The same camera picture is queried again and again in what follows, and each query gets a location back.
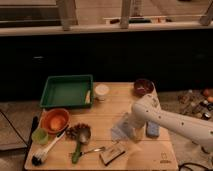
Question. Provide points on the cream piece in tray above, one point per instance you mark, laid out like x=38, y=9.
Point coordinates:
x=87, y=98

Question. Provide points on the green plastic tray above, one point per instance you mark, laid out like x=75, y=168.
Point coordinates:
x=67, y=91

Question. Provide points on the green handled metal scoop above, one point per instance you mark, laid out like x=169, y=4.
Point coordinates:
x=81, y=141

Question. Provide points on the orange plastic bowl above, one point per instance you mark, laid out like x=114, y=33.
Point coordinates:
x=55, y=120

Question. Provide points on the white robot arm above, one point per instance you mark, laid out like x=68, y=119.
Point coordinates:
x=148, y=108

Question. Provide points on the wooden table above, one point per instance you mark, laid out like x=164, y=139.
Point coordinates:
x=144, y=155

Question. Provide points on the wooden block brush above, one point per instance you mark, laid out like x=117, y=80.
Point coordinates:
x=111, y=153

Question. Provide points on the metal spoon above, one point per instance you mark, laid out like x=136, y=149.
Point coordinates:
x=90, y=151

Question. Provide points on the light blue towel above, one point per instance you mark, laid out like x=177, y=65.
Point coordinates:
x=122, y=130

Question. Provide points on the blue sponge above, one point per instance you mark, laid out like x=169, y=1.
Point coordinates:
x=152, y=130

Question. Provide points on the white dish brush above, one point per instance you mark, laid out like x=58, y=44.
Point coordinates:
x=40, y=155

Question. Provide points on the white paper cup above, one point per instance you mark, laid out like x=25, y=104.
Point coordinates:
x=101, y=91

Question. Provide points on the dark red bowl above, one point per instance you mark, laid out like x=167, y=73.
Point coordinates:
x=143, y=87

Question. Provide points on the small green cup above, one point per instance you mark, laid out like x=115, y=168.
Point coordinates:
x=40, y=136

